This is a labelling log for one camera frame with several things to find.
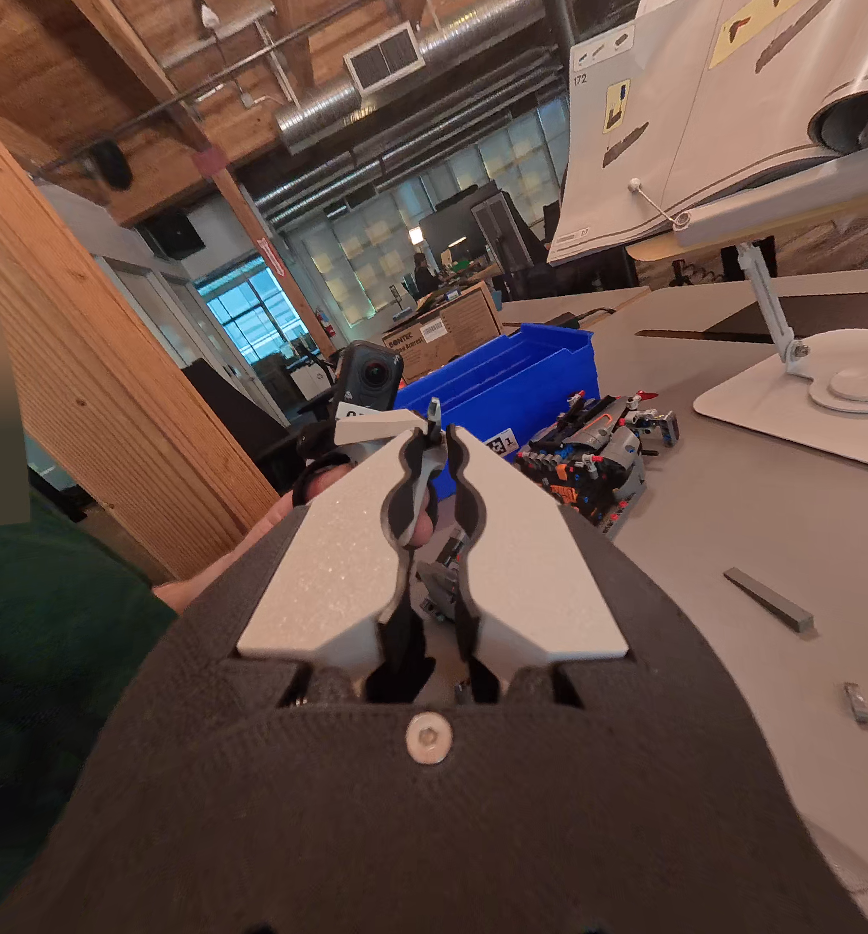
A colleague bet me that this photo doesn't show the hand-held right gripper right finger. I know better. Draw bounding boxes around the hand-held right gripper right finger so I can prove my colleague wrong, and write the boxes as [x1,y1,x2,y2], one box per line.
[446,425,630,704]

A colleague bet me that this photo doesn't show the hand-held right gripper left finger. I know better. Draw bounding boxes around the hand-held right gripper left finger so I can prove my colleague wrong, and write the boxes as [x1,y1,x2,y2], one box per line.
[235,427,436,704]

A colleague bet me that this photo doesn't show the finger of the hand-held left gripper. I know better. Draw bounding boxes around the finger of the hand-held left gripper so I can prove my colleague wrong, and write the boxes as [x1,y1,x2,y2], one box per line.
[333,409,429,466]
[403,445,446,544]

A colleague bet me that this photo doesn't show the grey lego sub-assembly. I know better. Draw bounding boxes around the grey lego sub-assembly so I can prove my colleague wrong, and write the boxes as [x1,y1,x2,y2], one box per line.
[414,531,473,623]

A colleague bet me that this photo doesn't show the blue plastic bin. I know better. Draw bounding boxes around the blue plastic bin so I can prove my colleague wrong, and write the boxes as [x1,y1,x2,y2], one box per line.
[394,323,596,501]

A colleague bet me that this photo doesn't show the lego car model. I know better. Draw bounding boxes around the lego car model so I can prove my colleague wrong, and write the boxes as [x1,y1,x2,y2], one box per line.
[514,389,680,542]

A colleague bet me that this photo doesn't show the person's left forearm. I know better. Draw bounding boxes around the person's left forearm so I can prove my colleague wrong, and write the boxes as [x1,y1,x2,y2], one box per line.
[153,543,260,615]

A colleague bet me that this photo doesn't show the grey wedge lego piece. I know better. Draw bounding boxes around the grey wedge lego piece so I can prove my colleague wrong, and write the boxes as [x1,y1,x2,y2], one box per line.
[723,567,815,634]

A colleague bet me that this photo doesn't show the lego instruction booklet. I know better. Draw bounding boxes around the lego instruction booklet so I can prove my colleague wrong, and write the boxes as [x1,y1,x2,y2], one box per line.
[547,0,868,267]

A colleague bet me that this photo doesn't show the person's left hand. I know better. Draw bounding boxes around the person's left hand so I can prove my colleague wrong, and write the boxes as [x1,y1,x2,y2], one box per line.
[240,461,360,557]

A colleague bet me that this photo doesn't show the brown cardboard box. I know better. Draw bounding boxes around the brown cardboard box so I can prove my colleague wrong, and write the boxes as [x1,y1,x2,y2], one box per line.
[381,281,508,384]

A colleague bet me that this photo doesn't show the paned window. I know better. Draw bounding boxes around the paned window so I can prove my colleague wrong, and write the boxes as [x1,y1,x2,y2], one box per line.
[197,264,304,366]

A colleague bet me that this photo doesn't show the black office chair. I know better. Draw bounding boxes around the black office chair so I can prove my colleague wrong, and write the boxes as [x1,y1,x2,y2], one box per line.
[182,358,336,483]

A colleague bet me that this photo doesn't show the large black monitor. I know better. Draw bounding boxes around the large black monitor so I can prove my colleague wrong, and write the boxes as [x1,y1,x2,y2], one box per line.
[418,182,504,256]

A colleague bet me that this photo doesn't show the white book stand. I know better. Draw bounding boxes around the white book stand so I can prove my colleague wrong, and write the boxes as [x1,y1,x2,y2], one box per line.
[627,157,868,475]

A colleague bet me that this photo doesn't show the person's green shirt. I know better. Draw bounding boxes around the person's green shirt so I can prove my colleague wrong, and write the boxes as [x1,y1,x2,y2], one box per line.
[0,489,180,934]

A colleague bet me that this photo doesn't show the white air vent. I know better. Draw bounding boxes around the white air vent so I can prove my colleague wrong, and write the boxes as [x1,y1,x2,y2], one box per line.
[343,20,428,96]

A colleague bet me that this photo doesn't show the black pendant lamp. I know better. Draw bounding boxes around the black pendant lamp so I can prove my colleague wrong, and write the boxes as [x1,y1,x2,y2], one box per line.
[87,140,134,192]

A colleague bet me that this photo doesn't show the black wall speaker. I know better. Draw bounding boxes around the black wall speaker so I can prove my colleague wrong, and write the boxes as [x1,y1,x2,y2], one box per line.
[144,208,206,261]

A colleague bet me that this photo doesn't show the silver air duct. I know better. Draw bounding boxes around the silver air duct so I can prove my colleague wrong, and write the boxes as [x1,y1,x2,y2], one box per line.
[273,0,552,154]

